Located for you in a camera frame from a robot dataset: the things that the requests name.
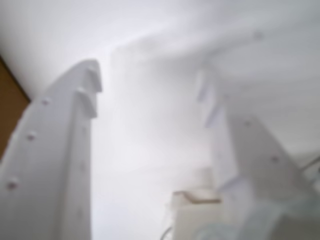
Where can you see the brown cardboard box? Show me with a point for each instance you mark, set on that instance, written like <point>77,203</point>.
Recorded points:
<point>10,100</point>

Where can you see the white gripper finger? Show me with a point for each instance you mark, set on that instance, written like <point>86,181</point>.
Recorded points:
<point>257,155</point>
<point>50,155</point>

